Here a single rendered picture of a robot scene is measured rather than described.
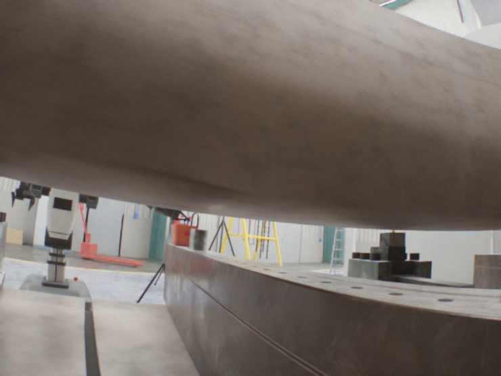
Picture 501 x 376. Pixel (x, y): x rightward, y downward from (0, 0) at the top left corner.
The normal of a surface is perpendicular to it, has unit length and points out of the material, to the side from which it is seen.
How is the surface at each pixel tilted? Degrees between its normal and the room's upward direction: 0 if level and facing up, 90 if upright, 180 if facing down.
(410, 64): 90
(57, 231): 90
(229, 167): 90
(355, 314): 90
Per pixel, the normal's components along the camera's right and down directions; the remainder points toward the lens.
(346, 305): -0.92, -0.15
